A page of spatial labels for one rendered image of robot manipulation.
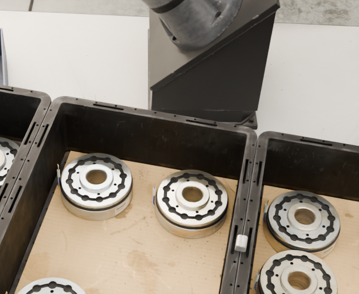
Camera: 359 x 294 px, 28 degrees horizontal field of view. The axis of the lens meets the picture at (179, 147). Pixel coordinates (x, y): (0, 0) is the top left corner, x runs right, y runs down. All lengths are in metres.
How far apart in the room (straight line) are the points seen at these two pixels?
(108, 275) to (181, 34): 0.44
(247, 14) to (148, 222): 0.39
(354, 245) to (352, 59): 0.59
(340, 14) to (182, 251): 2.00
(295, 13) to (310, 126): 1.50
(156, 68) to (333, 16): 1.66
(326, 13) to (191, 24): 1.72
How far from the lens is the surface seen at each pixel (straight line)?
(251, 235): 0.94
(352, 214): 1.11
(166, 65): 1.29
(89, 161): 1.08
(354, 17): 2.91
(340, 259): 1.05
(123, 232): 1.04
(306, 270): 0.98
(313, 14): 2.88
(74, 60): 1.49
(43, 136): 1.04
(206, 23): 1.21
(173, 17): 1.22
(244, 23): 1.20
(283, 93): 1.45
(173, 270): 1.00
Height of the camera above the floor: 1.67
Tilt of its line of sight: 47 degrees down
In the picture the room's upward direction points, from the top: 5 degrees clockwise
